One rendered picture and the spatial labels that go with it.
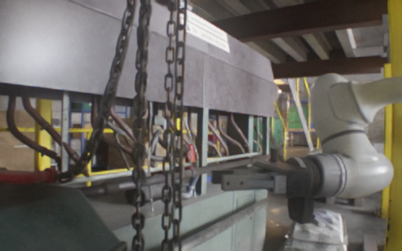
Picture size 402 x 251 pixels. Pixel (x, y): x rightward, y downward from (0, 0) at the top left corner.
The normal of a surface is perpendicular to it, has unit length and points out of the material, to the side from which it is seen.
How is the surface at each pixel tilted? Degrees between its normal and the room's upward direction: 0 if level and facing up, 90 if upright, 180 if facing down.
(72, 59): 90
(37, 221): 45
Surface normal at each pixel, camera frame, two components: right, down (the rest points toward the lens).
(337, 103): -0.66, -0.25
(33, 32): 0.82, 0.01
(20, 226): 0.70, -0.69
